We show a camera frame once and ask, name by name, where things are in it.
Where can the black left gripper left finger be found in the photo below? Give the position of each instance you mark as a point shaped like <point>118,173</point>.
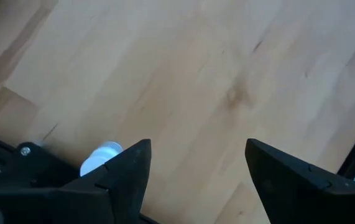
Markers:
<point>71,202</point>

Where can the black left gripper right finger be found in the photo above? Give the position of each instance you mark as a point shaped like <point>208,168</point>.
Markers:
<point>304,199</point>

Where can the white melatonin bottle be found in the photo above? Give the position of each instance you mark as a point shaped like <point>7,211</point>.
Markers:
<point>99,158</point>

